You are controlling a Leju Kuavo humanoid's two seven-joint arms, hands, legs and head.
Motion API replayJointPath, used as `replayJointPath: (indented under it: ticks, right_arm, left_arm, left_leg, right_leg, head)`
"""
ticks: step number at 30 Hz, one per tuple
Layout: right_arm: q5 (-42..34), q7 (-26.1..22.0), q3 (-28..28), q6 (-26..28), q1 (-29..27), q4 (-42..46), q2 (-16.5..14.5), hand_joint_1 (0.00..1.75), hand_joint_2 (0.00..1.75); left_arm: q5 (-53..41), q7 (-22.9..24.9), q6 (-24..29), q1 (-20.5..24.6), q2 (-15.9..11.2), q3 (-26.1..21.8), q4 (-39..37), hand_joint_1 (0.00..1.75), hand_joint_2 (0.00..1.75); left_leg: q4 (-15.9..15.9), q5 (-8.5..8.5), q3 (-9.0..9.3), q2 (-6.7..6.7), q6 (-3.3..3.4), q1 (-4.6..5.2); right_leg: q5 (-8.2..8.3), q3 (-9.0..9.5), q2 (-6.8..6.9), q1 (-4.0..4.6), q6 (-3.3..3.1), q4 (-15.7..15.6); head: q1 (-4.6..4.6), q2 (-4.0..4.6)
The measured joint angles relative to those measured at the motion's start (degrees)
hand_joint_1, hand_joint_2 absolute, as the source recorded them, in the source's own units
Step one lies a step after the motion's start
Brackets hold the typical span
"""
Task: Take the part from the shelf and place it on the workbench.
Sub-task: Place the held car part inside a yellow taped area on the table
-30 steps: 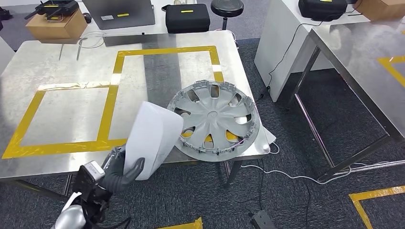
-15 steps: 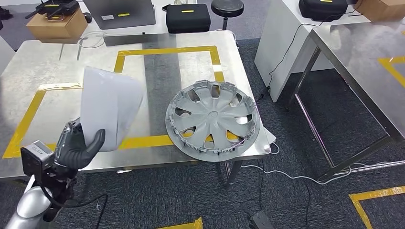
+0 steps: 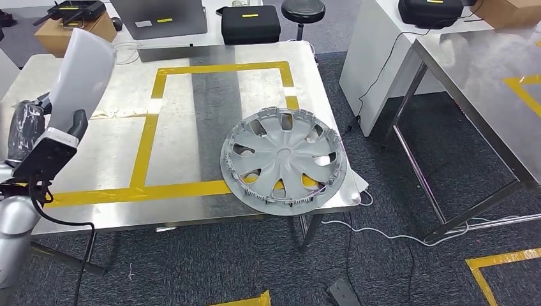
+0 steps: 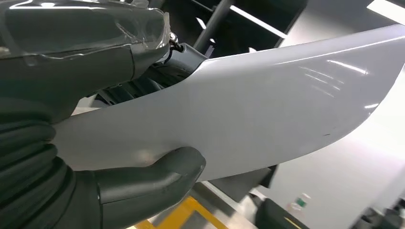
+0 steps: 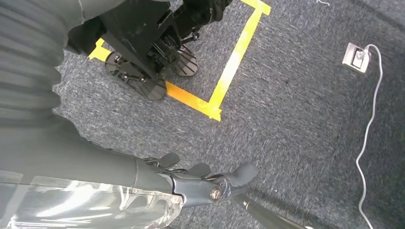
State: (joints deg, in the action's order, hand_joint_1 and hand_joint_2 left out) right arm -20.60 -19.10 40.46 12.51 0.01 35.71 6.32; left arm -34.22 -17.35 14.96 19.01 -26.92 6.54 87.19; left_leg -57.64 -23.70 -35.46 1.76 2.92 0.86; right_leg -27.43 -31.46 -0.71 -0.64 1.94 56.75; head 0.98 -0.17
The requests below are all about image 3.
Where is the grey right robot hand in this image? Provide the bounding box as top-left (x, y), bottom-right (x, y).
top-left (327, 279), bottom-right (363, 306)

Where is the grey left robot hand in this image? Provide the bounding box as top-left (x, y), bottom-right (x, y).
top-left (7, 94), bottom-right (89, 163)

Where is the white curved shell part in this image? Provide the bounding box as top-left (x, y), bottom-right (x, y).
top-left (46, 28), bottom-right (117, 134)

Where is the grey wheel hub cover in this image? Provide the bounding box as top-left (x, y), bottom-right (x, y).
top-left (219, 106), bottom-right (348, 217)

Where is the steel workbench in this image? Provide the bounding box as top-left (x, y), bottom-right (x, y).
top-left (0, 41), bottom-right (369, 275)

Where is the cardboard box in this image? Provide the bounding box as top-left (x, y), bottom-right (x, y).
top-left (34, 10), bottom-right (118, 59)
top-left (470, 0), bottom-right (541, 31)

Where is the black remote controller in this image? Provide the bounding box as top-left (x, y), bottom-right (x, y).
top-left (33, 0), bottom-right (107, 28)

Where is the grey laptop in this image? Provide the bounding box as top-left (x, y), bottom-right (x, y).
top-left (108, 0), bottom-right (209, 41)

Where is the white desk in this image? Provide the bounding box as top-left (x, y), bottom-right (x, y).
top-left (103, 0), bottom-right (311, 48)

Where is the black carry case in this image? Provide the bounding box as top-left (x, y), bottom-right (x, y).
top-left (219, 4), bottom-right (282, 46)
top-left (397, 0), bottom-right (464, 29)

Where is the steel table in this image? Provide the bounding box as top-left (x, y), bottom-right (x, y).
top-left (382, 25), bottom-right (541, 245)

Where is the black round stool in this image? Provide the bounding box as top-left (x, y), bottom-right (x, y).
top-left (281, 0), bottom-right (327, 42)

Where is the black cable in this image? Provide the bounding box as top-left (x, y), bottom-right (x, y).
top-left (343, 211), bottom-right (355, 292)
top-left (344, 0), bottom-right (485, 135)
top-left (27, 175), bottom-right (97, 306)
top-left (401, 236), bottom-right (417, 306)

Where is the yellow tape frame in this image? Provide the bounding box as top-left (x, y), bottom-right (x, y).
top-left (44, 61), bottom-right (300, 208)

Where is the white cable coil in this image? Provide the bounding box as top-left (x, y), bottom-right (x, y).
top-left (112, 41), bottom-right (144, 66)

